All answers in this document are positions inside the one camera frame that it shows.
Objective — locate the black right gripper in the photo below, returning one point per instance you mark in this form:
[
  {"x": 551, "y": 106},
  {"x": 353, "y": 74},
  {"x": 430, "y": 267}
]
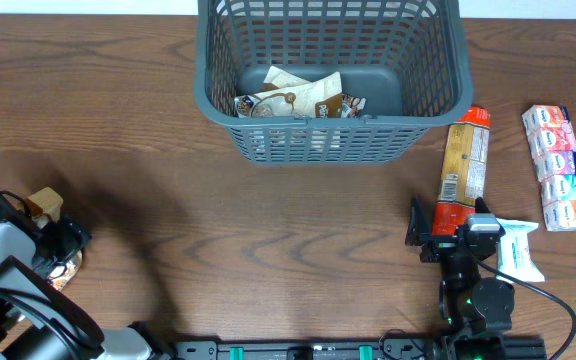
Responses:
[{"x": 421, "y": 230}]

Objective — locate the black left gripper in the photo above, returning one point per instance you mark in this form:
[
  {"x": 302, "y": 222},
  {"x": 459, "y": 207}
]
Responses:
[{"x": 71, "y": 233}]

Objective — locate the brown white snack pouch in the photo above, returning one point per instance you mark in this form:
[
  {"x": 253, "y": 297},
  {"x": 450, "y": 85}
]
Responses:
[
  {"x": 284, "y": 94},
  {"x": 45, "y": 208},
  {"x": 244, "y": 105}
]

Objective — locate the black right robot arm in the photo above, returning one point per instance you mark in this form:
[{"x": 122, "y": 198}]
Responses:
[{"x": 478, "y": 309}]

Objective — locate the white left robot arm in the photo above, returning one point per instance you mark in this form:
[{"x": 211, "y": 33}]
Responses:
[{"x": 39, "y": 322}]

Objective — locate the white wet wipes pack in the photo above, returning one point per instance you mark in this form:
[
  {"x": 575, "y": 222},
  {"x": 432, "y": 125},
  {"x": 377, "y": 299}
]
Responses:
[{"x": 513, "y": 253}]

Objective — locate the multicolour tissue pack bundle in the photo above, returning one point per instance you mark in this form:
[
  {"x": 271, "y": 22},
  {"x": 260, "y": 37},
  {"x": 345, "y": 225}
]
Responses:
[{"x": 552, "y": 145}]

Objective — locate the orange yellow snack package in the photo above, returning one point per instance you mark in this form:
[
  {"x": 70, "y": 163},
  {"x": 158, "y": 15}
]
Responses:
[{"x": 463, "y": 170}]

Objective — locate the grey plastic mesh basket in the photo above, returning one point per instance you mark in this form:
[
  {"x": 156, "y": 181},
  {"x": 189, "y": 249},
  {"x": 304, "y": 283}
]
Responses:
[{"x": 407, "y": 61}]

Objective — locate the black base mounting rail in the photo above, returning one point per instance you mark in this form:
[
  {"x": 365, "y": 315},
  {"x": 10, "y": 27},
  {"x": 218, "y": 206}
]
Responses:
[{"x": 390, "y": 348}]

